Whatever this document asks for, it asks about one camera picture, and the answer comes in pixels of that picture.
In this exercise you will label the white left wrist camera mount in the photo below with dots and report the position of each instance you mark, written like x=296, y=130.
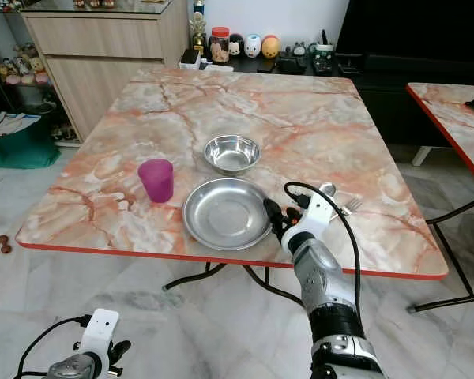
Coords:
x=99, y=335

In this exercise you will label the glass shelf with plush toys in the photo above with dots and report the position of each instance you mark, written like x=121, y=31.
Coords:
x=16, y=67

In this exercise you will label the light wooden cabinet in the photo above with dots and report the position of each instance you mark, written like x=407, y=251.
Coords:
x=103, y=67

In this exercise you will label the small steel bowl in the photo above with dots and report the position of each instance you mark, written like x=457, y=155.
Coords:
x=231, y=153

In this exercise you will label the green bin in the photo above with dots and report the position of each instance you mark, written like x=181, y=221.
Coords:
x=20, y=146

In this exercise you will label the marble pattern folding table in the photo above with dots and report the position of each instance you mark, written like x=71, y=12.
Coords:
x=284, y=118
x=454, y=118

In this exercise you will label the purple plastic cup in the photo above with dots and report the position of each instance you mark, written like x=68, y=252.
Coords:
x=156, y=180

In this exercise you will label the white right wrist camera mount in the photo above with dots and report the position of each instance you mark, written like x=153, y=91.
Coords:
x=313, y=219

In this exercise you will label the gold trophy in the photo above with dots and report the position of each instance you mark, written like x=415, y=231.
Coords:
x=199, y=30

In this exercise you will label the large steel plate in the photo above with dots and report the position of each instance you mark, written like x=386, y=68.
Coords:
x=225, y=215

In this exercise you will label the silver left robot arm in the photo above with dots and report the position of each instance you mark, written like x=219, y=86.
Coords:
x=71, y=368

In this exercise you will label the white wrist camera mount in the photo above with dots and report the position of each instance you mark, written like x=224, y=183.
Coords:
x=313, y=219
x=99, y=335

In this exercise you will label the green and white mug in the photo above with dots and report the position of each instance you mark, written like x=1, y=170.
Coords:
x=324, y=57

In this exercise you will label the black round figurine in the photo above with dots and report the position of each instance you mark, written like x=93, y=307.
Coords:
x=235, y=46

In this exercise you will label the yellow round figurine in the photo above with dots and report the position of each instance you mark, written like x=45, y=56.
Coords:
x=270, y=47

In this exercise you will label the black television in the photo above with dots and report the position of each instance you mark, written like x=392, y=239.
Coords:
x=411, y=24

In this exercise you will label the white round figurine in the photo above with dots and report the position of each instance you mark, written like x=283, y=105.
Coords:
x=253, y=46

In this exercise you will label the red lidded snack jar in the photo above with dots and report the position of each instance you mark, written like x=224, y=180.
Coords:
x=220, y=46

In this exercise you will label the small brown floor object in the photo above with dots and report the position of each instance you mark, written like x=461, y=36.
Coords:
x=4, y=243

